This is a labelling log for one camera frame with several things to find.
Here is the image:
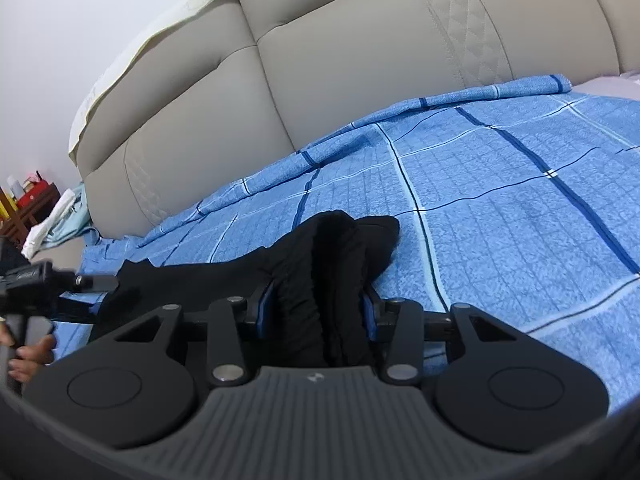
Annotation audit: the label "lavender pillow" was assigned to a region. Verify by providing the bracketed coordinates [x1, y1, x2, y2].
[573, 70, 640, 101]

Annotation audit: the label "blue plaid bed sheet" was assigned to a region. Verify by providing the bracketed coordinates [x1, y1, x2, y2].
[80, 75, 639, 408]

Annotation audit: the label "light blue cloth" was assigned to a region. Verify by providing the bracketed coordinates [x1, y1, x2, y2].
[54, 182, 91, 247]

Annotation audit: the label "black pants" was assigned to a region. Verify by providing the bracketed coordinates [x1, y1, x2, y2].
[90, 211, 400, 368]

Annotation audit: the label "cream cloth on headboard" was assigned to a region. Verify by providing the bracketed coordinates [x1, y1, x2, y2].
[67, 0, 215, 166]

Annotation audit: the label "dark wooden side table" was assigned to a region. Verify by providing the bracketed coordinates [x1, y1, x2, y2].
[1, 181, 61, 248]

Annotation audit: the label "beige padded headboard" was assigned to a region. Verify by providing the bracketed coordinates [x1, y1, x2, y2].
[77, 0, 639, 237]

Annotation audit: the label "person's left hand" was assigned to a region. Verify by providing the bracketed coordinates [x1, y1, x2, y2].
[8, 335, 58, 385]

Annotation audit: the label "white cloth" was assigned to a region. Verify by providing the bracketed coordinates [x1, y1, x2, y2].
[22, 188, 77, 260]

